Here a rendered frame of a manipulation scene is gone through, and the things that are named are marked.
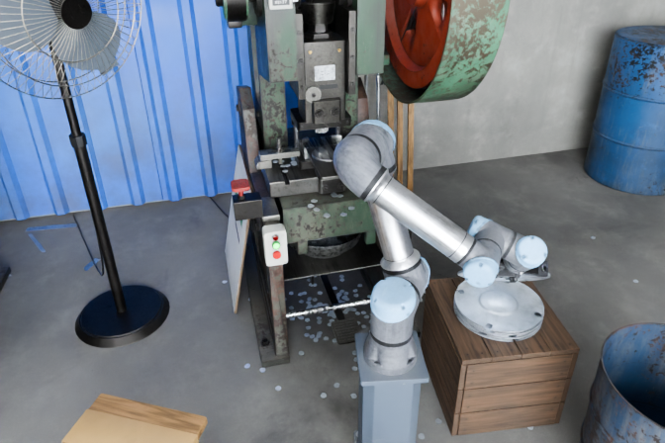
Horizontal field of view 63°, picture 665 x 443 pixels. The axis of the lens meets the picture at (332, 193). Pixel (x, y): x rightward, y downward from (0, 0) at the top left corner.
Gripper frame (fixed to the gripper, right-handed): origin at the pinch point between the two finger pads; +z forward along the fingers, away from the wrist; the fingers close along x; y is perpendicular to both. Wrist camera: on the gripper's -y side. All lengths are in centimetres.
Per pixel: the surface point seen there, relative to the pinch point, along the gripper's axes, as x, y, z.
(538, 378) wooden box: 31.4, -13.0, 16.8
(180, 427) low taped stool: 47, 92, -11
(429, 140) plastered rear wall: -108, 1, 163
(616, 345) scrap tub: 21.0, -31.4, 1.7
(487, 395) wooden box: 37.1, 3.1, 18.4
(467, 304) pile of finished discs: 8.6, 8.3, 18.5
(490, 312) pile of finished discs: 11.6, 1.6, 15.5
